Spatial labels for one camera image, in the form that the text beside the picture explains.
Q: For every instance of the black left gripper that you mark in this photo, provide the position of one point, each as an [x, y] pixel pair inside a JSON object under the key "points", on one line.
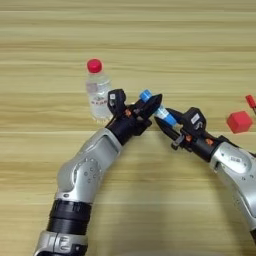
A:
{"points": [[128, 125]]}

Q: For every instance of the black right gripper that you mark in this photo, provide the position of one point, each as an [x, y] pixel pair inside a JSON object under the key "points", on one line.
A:
{"points": [[196, 143]]}

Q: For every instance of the clear bottle with red cap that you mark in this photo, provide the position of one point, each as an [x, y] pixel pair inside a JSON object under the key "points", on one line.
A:
{"points": [[96, 90]]}

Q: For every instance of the red cube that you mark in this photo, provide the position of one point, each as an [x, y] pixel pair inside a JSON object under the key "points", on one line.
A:
{"points": [[239, 121]]}

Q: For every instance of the red and black marker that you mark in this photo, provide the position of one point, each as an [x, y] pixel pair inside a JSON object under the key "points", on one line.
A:
{"points": [[250, 101]]}

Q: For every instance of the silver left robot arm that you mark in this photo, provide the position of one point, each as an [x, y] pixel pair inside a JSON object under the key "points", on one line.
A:
{"points": [[83, 173]]}

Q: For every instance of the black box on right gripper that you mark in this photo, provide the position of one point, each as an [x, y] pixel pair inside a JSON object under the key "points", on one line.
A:
{"points": [[195, 120]]}

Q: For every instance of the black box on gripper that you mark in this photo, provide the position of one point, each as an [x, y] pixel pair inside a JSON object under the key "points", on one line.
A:
{"points": [[115, 101], [195, 120]]}

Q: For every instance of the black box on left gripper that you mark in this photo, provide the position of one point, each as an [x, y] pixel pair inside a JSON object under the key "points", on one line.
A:
{"points": [[115, 101]]}

